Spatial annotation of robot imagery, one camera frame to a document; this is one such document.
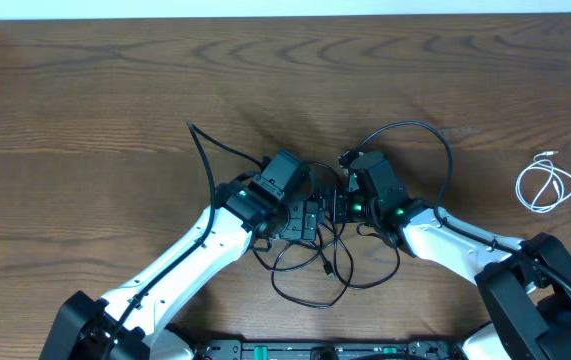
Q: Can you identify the black usb cable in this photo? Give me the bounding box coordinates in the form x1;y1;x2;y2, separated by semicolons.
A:
250;160;401;291

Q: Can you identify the white usb cable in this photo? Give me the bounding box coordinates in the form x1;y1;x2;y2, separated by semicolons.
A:
514;150;571;215

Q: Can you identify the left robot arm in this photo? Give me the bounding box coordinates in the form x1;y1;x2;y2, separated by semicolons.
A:
40;150;317;359

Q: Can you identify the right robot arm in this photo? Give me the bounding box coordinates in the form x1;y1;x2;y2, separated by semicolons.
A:
330;150;571;359

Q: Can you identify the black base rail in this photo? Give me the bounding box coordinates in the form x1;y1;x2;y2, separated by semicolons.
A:
176;328;471;360

